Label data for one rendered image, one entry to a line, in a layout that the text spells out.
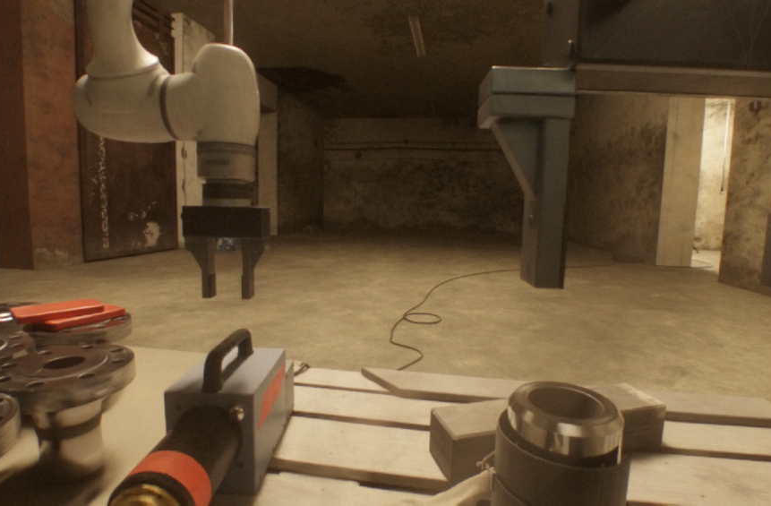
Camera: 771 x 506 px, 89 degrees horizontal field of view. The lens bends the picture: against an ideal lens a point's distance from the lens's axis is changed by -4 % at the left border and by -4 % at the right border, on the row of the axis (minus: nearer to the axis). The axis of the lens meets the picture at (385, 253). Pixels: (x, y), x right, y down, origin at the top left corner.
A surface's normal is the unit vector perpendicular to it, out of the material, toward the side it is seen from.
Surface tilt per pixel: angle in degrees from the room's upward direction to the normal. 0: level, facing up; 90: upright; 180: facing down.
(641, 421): 90
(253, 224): 90
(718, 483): 0
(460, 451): 90
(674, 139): 90
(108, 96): 116
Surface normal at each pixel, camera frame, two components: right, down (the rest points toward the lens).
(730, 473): 0.02, -0.99
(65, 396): 0.62, 0.10
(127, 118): -0.01, 0.59
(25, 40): 0.99, 0.04
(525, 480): -0.76, 0.05
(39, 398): 0.39, 0.11
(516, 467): -0.89, 0.03
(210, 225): 0.00, 0.11
